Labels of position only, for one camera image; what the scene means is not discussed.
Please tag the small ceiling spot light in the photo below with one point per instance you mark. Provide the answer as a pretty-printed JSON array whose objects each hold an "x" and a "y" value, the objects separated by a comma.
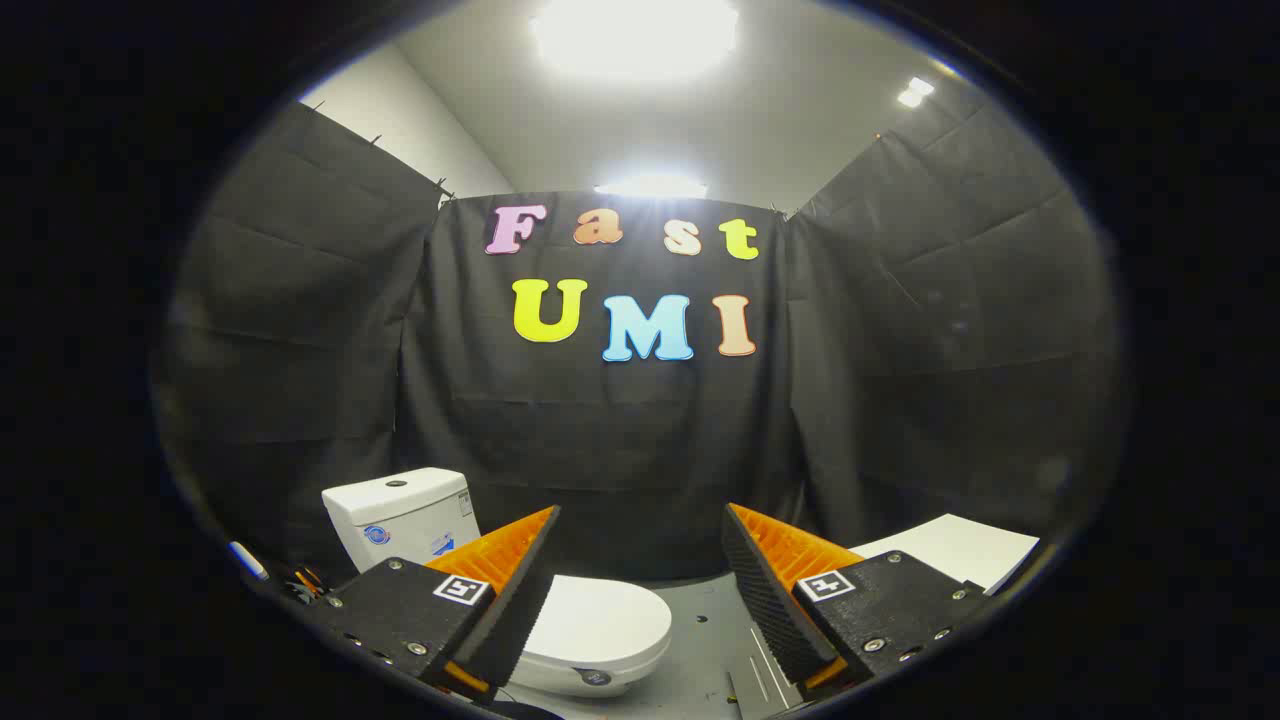
[{"x": 914, "y": 92}]

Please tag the black backdrop cloth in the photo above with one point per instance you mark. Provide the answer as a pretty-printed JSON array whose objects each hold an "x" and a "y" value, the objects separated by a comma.
[{"x": 600, "y": 430}]

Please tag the narrow ceiling light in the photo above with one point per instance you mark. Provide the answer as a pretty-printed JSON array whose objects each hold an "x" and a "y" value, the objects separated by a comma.
[{"x": 650, "y": 187}]

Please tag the white toilet lid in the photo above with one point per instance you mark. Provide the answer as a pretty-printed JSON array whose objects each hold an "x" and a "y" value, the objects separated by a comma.
[{"x": 600, "y": 620}]

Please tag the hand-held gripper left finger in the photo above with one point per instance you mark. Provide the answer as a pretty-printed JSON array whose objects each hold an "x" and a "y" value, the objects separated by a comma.
[{"x": 515, "y": 610}]

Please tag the large ceiling light panel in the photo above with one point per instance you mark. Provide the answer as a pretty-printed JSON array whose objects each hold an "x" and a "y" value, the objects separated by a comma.
[{"x": 635, "y": 35}]

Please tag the orange black tool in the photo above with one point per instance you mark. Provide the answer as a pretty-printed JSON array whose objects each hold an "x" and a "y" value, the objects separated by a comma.
[{"x": 305, "y": 583}]

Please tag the grey white cabinet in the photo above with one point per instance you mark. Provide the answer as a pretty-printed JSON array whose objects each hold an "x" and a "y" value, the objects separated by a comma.
[{"x": 960, "y": 550}]

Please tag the white ceramic toilet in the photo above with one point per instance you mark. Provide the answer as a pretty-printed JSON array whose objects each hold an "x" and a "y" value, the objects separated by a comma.
[{"x": 400, "y": 515}]

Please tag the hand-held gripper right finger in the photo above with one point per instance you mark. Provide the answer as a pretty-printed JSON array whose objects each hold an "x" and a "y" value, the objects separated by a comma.
[{"x": 765, "y": 600}]

